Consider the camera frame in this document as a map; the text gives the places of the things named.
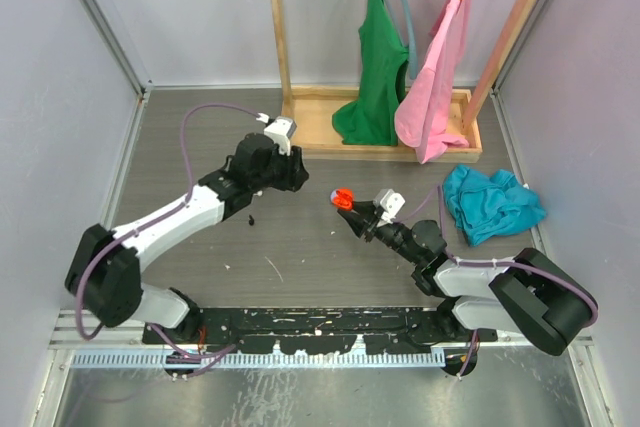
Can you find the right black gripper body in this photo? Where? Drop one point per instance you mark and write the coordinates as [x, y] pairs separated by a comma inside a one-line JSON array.
[[383, 233]]

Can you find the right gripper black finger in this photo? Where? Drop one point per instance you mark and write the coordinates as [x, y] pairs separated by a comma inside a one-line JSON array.
[[359, 223], [365, 209]]

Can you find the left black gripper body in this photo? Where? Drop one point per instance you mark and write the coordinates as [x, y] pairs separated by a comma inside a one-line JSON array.
[[284, 169]]

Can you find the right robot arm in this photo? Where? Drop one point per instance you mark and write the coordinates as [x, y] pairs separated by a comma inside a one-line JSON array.
[[527, 294]]

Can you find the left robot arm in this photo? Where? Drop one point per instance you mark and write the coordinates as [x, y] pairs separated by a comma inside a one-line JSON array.
[[105, 275]]

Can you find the wooden clothes rack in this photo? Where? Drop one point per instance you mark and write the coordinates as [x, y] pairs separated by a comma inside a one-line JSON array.
[[312, 107]]

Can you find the green shirt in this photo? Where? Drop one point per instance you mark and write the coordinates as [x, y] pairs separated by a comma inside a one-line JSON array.
[[370, 118]]

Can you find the pink shirt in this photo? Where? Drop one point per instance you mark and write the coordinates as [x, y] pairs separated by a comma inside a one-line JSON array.
[[421, 119]]

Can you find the teal cloth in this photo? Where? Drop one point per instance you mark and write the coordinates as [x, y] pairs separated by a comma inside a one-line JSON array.
[[485, 206]]

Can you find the grey blue hanger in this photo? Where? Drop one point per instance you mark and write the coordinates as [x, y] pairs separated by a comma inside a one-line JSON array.
[[402, 12]]

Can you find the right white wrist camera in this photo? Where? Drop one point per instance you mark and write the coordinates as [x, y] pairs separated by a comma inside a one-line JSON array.
[[388, 204]]

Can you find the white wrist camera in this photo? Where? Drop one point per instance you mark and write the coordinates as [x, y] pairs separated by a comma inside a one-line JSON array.
[[281, 131], [388, 204]]

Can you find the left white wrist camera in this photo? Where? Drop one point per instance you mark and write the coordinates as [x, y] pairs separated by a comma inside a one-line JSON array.
[[281, 131]]

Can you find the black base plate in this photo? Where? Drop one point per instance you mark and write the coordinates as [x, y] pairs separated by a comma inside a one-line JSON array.
[[314, 331]]

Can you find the white slotted cable duct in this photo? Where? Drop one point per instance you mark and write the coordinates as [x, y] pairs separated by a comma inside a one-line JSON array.
[[164, 358]]

